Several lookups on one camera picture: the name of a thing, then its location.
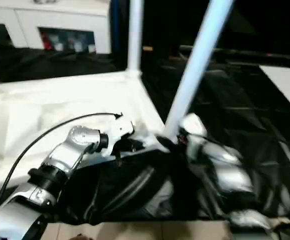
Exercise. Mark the white plastic table top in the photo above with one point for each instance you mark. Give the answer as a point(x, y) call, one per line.
point(55, 110)

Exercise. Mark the white plastic table leg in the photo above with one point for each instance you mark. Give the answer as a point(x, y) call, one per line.
point(197, 65)
point(135, 35)

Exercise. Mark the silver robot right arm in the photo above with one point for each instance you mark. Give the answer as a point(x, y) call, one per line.
point(225, 170)

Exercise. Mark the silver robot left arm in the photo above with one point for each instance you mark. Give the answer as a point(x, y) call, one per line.
point(65, 155)

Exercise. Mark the black plastic mat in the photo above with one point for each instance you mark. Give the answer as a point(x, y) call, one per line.
point(255, 125)

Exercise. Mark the small brown cardboard piece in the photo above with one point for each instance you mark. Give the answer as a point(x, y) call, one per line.
point(147, 48)

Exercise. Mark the white flat board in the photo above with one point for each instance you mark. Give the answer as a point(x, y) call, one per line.
point(287, 85)

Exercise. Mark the small red bottle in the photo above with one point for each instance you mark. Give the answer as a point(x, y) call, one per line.
point(46, 42)

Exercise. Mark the white glass-door cabinet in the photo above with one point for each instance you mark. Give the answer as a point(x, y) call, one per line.
point(50, 25)

